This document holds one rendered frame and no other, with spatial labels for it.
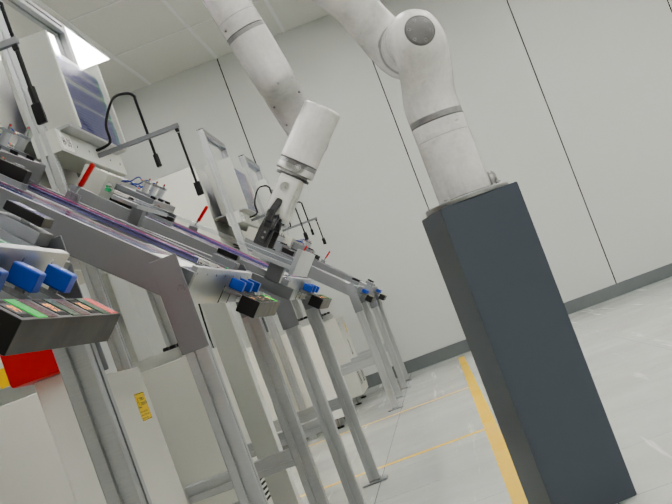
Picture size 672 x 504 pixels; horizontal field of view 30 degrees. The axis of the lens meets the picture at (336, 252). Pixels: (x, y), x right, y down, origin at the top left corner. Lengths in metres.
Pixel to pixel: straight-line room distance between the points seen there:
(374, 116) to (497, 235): 7.76
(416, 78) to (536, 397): 0.71
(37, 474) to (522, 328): 1.03
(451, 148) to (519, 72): 7.77
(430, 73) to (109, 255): 0.84
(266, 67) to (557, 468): 1.03
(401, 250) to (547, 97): 1.72
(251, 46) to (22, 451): 0.97
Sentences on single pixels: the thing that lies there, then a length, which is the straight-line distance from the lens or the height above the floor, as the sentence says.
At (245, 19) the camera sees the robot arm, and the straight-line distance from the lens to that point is 2.70.
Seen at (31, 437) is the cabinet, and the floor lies 0.55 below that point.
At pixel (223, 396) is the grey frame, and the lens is 2.17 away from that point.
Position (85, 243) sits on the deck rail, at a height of 0.84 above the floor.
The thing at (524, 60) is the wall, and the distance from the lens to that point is 10.46.
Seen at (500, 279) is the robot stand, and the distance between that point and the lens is 2.64.
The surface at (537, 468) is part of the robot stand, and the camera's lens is 2.66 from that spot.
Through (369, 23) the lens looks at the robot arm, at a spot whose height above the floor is 1.14.
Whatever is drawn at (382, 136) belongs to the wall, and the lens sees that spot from 10.35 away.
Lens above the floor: 0.54
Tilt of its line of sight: 3 degrees up
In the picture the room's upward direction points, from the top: 20 degrees counter-clockwise
